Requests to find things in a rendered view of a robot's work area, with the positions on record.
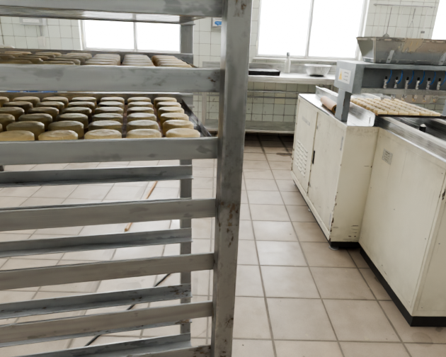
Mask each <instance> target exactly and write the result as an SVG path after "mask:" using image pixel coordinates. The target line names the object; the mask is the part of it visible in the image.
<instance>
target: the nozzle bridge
mask: <svg viewBox="0 0 446 357"><path fill-rule="evenodd" d="M390 69H391V70H392V74H391V70H390ZM401 69H402V70H403V76H402V79H401V81H400V78H401ZM412 70H413V71H414V75H413V72H412ZM423 70H424V71H425V76H424V80H423V82H422V84H420V85H419V87H418V90H416V89H414V88H415V84H416V80H417V78H418V77H420V83H421V81H422V79H423ZM434 71H435V72H436V76H435V73H434ZM444 71H446V66H433V65H414V64H377V63H370V62H363V61H352V60H337V65H336V75H335V81H334V86H335V87H337V88H339V90H338V99H337V105H336V114H335V118H336V119H338V120H339V121H341V122H347V121H348V112H349V107H350V99H351V94H360V93H364V94H405V95H425V96H446V80H445V72H444ZM390 74H391V79H390V81H389V83H388V84H387V87H386V88H385V89H383V88H382V87H383V82H384V78H385V76H388V77H387V81H388V80H389V77H390ZM412 75H413V80H412V82H411V83H410V84H409V85H408V88H407V89H404V84H405V80H406V77H409V82H410V81H411V78H412ZM434 76H435V80H434V82H433V79H434ZM396 77H399V78H398V80H399V81H400V83H399V84H398V86H397V89H393V87H394V80H395V79H396ZM428 77H430V78H431V79H430V83H432V82H433V83H432V84H431V85H430V88H429V90H425V85H426V82H427V80H428ZM439 78H442V79H441V84H442V83H443V81H444V80H445V83H444V84H443V85H442V86H440V90H439V91H438V90H435V89H436V85H437V82H438V79H439ZM442 114H443V115H446V101H445V106H444V109H443V113H442ZM445 121H446V120H445Z"/></svg>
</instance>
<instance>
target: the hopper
mask: <svg viewBox="0 0 446 357"><path fill-rule="evenodd" d="M355 38H356V40H357V43H358V47H359V49H360V53H361V55H362V60H363V62H370V63H377V64H414V65H433V66H446V40H444V39H426V38H393V37H375V36H368V37H355Z"/></svg>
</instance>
